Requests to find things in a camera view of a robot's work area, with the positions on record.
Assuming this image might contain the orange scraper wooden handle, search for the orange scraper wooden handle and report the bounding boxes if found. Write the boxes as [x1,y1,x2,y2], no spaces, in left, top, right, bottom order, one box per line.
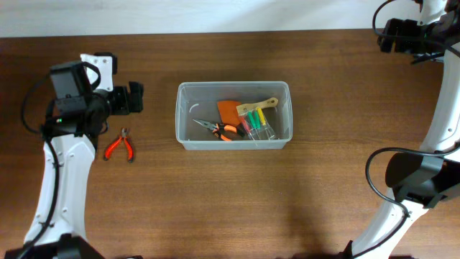
[217,97,278,127]

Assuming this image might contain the small red diagonal cutters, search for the small red diagonal cutters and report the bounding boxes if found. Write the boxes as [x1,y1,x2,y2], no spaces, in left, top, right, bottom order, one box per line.
[103,127,135,163]

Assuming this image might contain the clear case of screwdrivers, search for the clear case of screwdrivers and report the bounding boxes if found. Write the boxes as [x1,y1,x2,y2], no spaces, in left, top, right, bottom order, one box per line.
[239,107,276,140]

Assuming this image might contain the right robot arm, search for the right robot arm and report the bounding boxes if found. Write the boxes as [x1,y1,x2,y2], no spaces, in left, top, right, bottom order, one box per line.
[340,0,459,258]

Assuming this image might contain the clear plastic container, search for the clear plastic container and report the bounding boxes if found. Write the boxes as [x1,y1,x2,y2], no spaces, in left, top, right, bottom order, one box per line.
[175,81,293,150]

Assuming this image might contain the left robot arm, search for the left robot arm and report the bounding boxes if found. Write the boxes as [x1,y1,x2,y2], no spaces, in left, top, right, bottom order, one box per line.
[4,52,144,258]

